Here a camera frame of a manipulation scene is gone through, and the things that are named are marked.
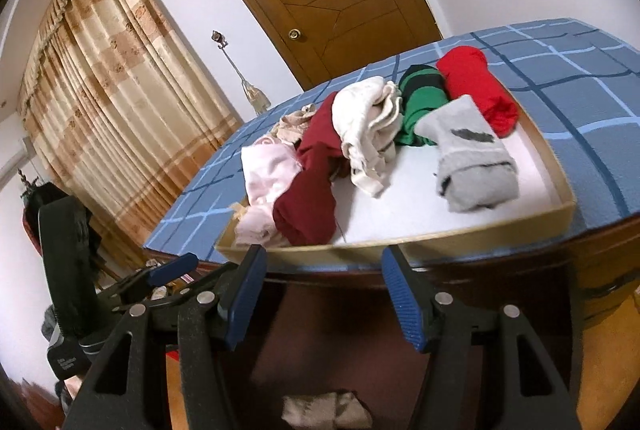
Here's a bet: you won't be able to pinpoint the bright red underwear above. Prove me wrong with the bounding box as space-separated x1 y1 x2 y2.
436 45 519 137

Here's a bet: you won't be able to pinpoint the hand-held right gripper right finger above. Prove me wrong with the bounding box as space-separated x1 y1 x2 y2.
381 244 583 430

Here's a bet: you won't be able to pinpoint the beige patterned curtain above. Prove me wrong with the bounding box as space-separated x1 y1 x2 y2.
20 0 246 271

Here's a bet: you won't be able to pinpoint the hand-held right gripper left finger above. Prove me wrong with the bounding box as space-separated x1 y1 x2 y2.
62 244 267 430

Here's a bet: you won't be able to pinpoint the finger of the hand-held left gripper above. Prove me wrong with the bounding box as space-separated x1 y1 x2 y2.
97 253 199 311

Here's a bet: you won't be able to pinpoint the wide wooden drawer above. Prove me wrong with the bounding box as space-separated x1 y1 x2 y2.
165 280 586 430

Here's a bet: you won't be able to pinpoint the beige patterned underwear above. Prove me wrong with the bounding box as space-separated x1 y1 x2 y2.
272 105 318 146

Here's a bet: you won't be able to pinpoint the dark hanging clothes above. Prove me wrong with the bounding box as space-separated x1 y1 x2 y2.
20 167 108 281

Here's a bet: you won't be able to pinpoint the pale pink underwear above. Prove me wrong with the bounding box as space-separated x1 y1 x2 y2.
234 135 303 247

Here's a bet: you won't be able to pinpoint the green navy striped underwear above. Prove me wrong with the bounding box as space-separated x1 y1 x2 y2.
395 64 448 147

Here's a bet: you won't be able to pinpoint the tan underwear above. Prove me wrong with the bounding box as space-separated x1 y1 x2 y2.
281 390 373 430

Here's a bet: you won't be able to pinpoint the shallow cardboard tray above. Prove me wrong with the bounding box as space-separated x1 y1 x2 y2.
215 75 576 267

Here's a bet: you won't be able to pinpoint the blue checked tablecloth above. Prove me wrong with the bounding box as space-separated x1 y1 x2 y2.
142 18 640 271

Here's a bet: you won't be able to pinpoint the dark wooden desk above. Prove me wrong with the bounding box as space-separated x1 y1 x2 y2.
145 205 640 341

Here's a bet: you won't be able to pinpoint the cream underwear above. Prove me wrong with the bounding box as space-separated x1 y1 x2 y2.
332 77 403 197

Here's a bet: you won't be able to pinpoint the dark red underwear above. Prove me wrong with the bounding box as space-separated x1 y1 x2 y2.
272 93 351 247

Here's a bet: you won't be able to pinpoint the beige curtain tassel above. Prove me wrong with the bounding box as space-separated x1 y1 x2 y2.
220 45 273 115

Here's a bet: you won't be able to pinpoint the grey underwear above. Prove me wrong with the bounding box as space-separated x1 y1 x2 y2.
414 94 520 212

